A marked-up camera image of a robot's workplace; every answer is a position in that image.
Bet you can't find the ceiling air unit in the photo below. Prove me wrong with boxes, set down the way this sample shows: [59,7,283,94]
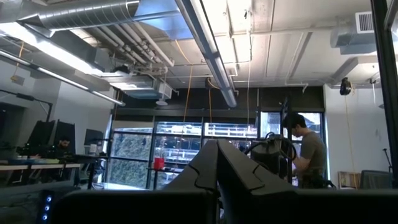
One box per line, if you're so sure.
[104,74,174,100]

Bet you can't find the computer tower blue lights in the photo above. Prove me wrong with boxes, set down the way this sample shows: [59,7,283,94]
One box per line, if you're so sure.
[36,190,55,224]

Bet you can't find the dark mesh chair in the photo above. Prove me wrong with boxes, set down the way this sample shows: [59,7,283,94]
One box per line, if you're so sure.
[360,169,394,190]

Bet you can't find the wooden desk grey legs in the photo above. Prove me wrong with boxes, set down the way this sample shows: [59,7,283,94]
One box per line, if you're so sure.
[0,161,82,187]

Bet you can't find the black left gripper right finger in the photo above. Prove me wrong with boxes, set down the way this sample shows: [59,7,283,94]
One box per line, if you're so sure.
[217,139,299,224]

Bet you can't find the wooden board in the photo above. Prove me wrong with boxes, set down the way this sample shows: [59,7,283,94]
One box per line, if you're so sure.
[338,170,361,189]

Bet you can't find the black cord reel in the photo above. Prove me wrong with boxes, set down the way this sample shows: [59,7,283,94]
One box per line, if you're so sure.
[340,77,353,96]

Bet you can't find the person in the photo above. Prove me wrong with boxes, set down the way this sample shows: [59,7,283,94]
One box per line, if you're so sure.
[282,113,328,189]
[54,136,74,159]

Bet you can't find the white vent grille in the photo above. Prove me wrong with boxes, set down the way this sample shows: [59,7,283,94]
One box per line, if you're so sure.
[355,11,374,34]

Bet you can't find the silver round duct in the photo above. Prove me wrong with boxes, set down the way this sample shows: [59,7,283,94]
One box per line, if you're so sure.
[37,0,141,32]

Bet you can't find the long grey ceiling pipe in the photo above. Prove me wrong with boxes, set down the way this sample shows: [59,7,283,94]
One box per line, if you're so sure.
[175,0,238,108]

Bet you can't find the black monitor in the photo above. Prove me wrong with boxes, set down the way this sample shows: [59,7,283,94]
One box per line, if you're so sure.
[83,128,104,147]
[55,120,76,155]
[26,120,56,156]

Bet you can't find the black desk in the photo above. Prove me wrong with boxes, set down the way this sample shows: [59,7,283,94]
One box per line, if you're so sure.
[146,167,187,190]

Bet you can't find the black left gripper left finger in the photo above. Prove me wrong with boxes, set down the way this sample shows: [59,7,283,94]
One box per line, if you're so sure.
[163,139,218,224]

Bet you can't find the grey duct box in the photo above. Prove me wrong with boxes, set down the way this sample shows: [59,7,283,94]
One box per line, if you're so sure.
[330,27,377,55]

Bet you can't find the ceiling light strip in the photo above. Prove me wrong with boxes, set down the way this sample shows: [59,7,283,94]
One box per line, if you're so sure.
[0,21,127,107]

